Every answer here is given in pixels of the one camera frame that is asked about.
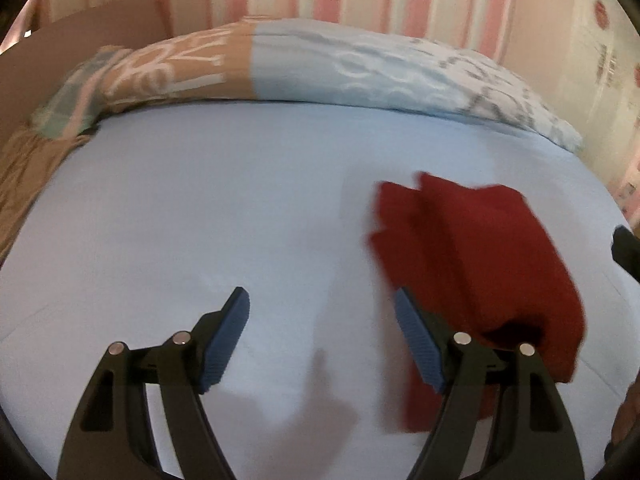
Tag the white quilted comforter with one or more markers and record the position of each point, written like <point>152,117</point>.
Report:
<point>166,210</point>

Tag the white wardrobe with decals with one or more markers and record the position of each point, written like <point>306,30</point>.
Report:
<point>611,44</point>

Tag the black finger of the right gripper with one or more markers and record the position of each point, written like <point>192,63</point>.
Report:
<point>625,250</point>

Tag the patterned tan blue pillow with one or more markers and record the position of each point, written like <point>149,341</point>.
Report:
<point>296,60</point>

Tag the green plaid cloth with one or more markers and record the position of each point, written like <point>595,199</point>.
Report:
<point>77,103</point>

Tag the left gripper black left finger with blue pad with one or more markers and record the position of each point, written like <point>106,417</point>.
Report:
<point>110,436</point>

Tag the brown headboard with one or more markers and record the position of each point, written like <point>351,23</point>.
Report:
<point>33,68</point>

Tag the red knit sweater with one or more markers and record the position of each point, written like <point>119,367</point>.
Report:
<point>481,259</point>

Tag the person's hand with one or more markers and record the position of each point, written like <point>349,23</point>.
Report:
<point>628,413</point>

